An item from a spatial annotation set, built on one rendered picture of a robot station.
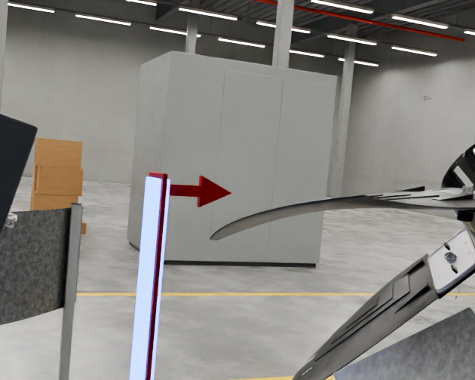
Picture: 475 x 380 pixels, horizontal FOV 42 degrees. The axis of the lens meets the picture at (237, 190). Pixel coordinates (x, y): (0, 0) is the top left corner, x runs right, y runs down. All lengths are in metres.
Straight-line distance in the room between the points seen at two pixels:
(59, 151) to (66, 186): 0.47
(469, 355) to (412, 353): 0.05
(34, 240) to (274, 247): 4.94
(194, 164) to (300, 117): 1.36
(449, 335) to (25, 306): 1.95
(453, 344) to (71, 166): 7.98
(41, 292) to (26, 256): 0.18
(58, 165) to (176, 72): 2.56
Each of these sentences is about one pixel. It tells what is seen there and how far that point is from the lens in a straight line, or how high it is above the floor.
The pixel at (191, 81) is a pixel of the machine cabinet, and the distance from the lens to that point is 6.63.
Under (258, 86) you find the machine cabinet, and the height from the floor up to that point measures 2.01.
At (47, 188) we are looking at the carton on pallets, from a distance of 8.46.
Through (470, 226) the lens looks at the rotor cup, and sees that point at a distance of 0.73.
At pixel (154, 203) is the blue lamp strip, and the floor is 1.17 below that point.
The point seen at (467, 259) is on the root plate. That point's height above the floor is 1.12.
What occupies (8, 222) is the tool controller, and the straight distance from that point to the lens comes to 1.05.
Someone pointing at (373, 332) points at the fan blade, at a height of 1.02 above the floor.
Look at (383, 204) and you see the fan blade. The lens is 0.47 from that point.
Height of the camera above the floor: 1.21
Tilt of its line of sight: 3 degrees down
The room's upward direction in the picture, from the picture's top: 5 degrees clockwise
